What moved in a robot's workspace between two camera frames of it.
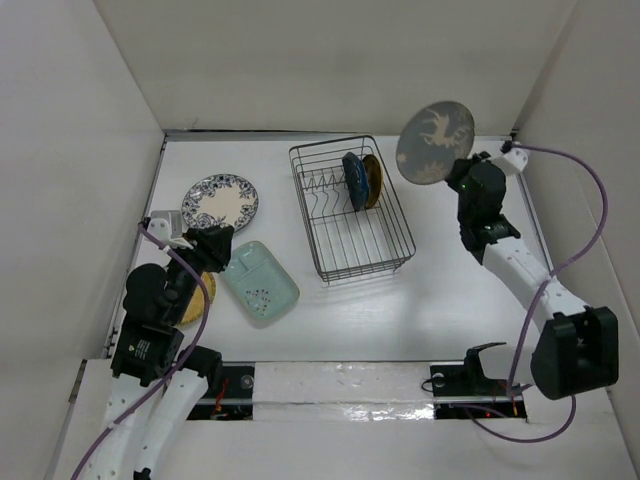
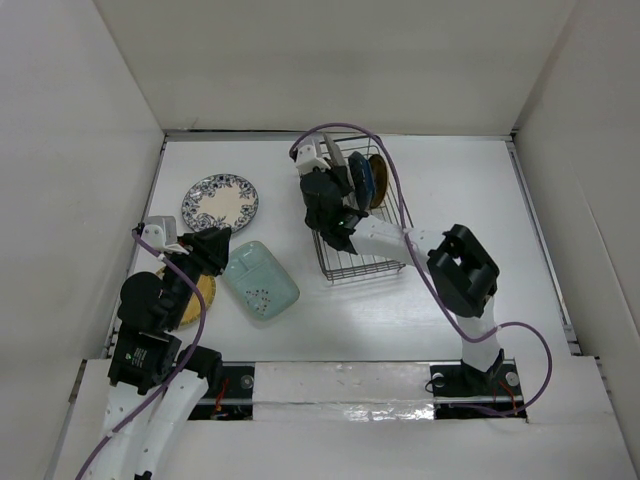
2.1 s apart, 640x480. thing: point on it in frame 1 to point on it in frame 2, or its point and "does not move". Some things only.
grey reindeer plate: [431, 140] to [334, 151]
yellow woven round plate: [197, 306] does not move
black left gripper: [212, 243] does not move
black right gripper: [463, 165] to [340, 174]
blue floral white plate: [220, 200] does not move
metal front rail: [359, 399] does not move
